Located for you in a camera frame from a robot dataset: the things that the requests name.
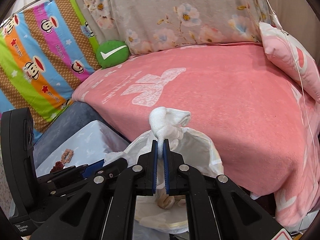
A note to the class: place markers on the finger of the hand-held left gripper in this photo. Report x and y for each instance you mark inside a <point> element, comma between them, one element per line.
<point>92,168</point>
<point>117,163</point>

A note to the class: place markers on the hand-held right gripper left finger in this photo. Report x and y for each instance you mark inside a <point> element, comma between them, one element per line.
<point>155,155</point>

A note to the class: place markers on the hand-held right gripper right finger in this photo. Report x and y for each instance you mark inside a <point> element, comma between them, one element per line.
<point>165,155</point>

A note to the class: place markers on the white knit sock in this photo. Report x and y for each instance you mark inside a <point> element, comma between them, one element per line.
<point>165,127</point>

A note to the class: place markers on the white lined trash bin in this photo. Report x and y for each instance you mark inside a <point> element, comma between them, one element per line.
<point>200,150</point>

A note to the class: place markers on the beige mesh cloth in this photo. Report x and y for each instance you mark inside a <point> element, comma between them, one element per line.
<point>166,202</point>

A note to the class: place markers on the pink scrunchie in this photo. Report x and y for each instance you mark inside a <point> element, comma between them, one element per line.
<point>67,155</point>

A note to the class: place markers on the blue palm print tablecloth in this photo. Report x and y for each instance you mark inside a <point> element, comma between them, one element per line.
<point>95,140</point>

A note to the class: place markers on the dark red scrunchie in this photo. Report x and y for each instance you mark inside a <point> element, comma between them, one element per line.
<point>57,167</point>

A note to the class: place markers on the blue-grey sofa cushion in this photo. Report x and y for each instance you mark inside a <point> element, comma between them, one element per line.
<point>80,112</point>

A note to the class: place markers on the pink blanket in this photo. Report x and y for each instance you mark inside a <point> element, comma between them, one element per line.
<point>225,105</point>

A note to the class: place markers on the green round cushion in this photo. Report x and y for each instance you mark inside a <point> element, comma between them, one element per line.
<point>112,62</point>

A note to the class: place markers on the striped monkey print quilt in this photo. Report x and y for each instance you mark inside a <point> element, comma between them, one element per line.
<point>37,55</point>

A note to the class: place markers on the grey floral cloth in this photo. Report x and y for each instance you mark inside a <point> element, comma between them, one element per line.
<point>175,10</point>

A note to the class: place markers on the pink and white pillow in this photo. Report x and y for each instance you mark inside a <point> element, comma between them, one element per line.
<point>287,55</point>

